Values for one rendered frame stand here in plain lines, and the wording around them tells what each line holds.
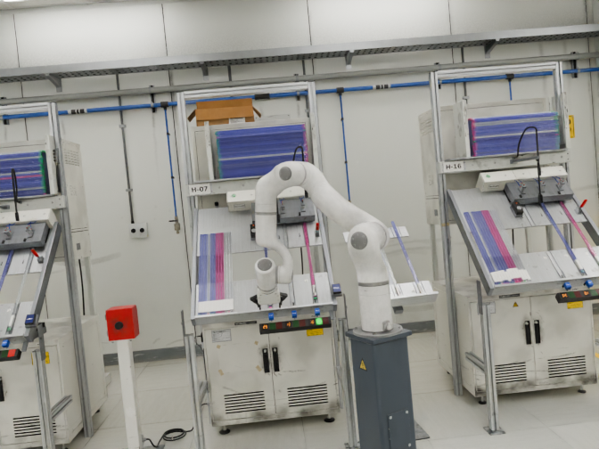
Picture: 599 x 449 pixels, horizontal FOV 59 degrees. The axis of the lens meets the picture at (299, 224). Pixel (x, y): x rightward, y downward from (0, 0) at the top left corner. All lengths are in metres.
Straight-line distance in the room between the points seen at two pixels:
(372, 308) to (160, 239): 2.83
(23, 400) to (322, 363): 1.59
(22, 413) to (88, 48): 2.90
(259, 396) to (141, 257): 2.03
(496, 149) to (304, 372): 1.65
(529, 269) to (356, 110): 2.27
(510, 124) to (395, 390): 1.79
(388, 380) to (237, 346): 1.09
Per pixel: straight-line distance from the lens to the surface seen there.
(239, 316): 2.55
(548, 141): 3.36
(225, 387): 2.98
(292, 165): 2.03
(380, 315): 2.01
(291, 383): 2.96
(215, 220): 2.93
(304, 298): 2.57
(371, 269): 1.97
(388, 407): 2.08
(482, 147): 3.19
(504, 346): 3.18
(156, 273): 4.59
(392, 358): 2.05
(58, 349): 3.11
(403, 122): 4.64
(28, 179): 3.22
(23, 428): 3.30
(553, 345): 3.30
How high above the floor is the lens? 1.22
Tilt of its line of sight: 2 degrees down
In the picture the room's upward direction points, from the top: 5 degrees counter-clockwise
